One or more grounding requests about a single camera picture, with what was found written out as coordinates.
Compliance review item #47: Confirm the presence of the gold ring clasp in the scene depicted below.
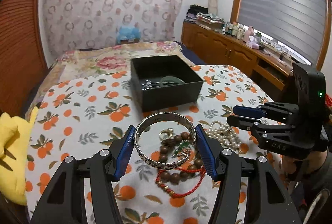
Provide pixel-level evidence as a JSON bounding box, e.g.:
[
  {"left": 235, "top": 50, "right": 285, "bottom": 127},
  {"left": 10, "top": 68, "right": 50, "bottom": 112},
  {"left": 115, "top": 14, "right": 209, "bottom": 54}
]
[{"left": 159, "top": 129, "right": 174, "bottom": 141}]

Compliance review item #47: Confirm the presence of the silver bangle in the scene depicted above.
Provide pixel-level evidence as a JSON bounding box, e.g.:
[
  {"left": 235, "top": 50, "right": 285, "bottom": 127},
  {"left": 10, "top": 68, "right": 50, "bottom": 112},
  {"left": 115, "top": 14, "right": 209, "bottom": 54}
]
[{"left": 133, "top": 112, "right": 196, "bottom": 170}]

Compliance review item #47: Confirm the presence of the pink tissue box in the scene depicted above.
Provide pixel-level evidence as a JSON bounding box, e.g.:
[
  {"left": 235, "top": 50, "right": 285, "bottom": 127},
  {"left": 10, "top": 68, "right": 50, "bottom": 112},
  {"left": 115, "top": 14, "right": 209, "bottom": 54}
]
[{"left": 246, "top": 36, "right": 260, "bottom": 50}]

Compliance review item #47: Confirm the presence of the blue bag on box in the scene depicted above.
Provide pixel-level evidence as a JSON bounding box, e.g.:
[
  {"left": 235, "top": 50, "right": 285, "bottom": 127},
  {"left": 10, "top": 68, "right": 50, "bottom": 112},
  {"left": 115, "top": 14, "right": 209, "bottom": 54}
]
[{"left": 116, "top": 27, "right": 141, "bottom": 45}]

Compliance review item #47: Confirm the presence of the jade bangle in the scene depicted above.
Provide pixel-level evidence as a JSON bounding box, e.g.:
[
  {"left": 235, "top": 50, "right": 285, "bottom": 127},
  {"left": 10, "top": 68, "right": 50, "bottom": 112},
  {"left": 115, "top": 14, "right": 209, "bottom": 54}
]
[{"left": 160, "top": 76, "right": 185, "bottom": 87}]

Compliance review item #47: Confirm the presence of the patterned sheer curtain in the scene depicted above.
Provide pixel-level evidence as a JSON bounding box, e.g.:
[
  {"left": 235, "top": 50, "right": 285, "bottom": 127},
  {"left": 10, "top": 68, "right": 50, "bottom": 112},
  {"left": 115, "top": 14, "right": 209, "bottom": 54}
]
[{"left": 43, "top": 0, "right": 183, "bottom": 58}]

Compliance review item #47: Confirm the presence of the right hand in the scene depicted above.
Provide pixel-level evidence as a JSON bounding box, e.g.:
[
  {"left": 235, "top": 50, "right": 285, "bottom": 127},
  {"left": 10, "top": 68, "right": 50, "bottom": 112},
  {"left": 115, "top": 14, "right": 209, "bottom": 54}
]
[{"left": 281, "top": 149, "right": 329, "bottom": 181}]

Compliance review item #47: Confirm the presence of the stack of folded clothes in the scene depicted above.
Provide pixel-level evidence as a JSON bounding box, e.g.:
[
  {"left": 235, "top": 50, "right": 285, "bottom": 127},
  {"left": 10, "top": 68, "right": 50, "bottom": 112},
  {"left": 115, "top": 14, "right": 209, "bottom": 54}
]
[{"left": 184, "top": 4, "right": 225, "bottom": 30}]

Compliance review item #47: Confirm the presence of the brown wooden bead bracelet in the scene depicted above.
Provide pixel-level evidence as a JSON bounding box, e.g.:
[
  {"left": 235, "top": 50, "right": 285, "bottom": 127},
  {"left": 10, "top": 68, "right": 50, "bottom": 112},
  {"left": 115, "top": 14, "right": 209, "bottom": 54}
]
[{"left": 158, "top": 131, "right": 205, "bottom": 185}]

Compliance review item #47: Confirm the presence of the red cord bracelet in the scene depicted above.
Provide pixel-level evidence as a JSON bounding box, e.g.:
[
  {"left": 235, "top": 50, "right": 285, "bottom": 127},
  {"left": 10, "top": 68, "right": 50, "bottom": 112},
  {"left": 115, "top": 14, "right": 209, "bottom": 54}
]
[{"left": 155, "top": 166, "right": 207, "bottom": 199}]

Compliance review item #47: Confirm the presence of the grey window blind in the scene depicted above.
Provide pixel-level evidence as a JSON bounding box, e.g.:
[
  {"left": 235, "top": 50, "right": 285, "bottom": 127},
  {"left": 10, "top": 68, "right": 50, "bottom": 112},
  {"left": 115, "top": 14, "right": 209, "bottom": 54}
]
[{"left": 237, "top": 0, "right": 327, "bottom": 64}]

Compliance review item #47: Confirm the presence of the floral quilt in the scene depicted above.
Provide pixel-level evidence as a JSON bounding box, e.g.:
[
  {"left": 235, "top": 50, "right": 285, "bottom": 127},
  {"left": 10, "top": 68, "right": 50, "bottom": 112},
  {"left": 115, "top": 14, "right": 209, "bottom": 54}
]
[{"left": 24, "top": 41, "right": 195, "bottom": 121}]

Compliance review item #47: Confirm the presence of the silver hair tweezers clip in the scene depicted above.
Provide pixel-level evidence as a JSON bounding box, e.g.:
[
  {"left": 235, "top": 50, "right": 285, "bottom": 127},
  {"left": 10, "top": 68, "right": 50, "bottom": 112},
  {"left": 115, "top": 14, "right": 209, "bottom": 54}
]
[{"left": 141, "top": 79, "right": 162, "bottom": 90}]

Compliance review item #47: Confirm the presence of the orange print bed cover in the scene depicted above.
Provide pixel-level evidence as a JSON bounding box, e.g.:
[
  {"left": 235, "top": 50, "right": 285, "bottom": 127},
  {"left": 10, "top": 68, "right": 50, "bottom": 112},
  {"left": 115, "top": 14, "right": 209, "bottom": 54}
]
[{"left": 26, "top": 57, "right": 285, "bottom": 223}]

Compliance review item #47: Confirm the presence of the wooden sideboard cabinet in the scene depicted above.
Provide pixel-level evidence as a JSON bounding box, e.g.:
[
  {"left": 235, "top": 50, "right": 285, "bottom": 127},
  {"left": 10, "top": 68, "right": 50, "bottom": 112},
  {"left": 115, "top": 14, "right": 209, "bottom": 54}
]
[{"left": 181, "top": 22, "right": 291, "bottom": 101}]

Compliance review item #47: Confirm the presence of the white pearl necklace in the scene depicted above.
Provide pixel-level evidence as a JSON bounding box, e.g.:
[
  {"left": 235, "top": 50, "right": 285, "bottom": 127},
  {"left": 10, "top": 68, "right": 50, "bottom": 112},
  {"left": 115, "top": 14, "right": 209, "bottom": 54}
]
[{"left": 206, "top": 120, "right": 243, "bottom": 151}]

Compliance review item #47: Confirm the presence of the yellow plush toy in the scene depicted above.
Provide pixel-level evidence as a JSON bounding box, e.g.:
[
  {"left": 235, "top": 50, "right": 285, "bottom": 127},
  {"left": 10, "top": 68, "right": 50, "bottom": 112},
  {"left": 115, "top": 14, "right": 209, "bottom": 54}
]
[{"left": 0, "top": 107, "right": 39, "bottom": 206}]

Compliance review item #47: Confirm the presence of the bottles and toiletries cluster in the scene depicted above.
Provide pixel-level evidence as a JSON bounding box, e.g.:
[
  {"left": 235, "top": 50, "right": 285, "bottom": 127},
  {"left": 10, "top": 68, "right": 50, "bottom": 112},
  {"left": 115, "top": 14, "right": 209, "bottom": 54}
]
[{"left": 225, "top": 22, "right": 262, "bottom": 44}]

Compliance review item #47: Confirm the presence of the wooden louvered wardrobe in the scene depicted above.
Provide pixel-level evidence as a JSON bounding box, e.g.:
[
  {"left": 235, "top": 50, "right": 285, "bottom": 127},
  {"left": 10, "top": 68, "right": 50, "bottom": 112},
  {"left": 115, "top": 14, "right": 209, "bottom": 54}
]
[{"left": 1, "top": 0, "right": 48, "bottom": 116}]

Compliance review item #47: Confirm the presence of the black jewelry box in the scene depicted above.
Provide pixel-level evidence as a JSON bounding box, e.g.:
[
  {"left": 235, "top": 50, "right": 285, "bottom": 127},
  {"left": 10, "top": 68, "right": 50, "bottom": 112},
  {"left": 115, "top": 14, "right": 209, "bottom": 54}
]
[{"left": 131, "top": 55, "right": 203, "bottom": 112}]

